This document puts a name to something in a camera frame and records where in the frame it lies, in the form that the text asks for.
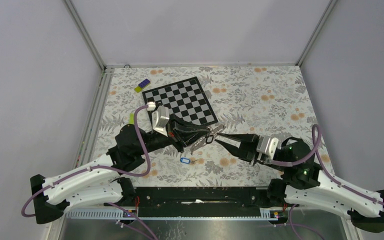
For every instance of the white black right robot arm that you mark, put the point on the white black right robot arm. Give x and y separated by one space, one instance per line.
304 182

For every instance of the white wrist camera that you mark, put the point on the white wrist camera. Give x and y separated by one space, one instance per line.
159 117
266 147

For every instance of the purple yellow toy brick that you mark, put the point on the purple yellow toy brick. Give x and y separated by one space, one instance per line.
142 85

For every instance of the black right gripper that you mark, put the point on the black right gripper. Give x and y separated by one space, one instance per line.
247 142

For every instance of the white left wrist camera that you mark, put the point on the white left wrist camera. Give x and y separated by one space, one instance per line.
159 117

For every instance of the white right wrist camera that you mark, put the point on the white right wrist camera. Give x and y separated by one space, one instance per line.
266 147

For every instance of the blue capped key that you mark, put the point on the blue capped key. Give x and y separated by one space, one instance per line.
185 160

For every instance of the green arch toy block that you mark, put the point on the green arch toy block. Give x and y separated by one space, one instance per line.
132 119

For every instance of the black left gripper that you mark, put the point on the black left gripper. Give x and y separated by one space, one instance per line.
179 132

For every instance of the black grey chessboard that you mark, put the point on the black grey chessboard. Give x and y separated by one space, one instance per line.
186 99

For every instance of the floral table mat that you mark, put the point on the floral table mat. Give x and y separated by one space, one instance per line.
262 100

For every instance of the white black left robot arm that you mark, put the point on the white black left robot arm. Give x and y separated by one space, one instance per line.
96 182

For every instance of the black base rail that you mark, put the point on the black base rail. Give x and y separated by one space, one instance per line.
198 202

